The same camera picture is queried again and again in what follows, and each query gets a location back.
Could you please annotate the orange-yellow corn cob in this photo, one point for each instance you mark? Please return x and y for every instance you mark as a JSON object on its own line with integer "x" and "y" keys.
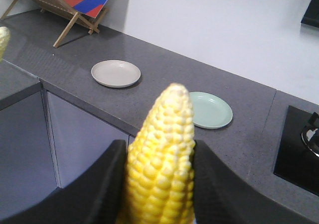
{"x": 4, "y": 39}

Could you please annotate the yellow corn cob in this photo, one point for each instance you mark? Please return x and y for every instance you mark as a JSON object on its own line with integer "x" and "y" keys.
{"x": 159, "y": 181}

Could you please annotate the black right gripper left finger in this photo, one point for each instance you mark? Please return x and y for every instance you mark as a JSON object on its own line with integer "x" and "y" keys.
{"x": 93, "y": 198}

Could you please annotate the black wall appliance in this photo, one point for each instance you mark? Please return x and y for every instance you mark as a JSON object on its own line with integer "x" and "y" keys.
{"x": 311, "y": 16}

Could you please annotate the black glass gas stove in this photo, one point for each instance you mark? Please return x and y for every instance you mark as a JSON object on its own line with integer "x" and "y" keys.
{"x": 298, "y": 155}

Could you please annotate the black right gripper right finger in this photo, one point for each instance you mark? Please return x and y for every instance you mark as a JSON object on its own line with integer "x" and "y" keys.
{"x": 222, "y": 197}

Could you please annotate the wooden easel stand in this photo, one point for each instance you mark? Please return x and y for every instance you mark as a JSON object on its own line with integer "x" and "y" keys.
{"x": 64, "y": 10}

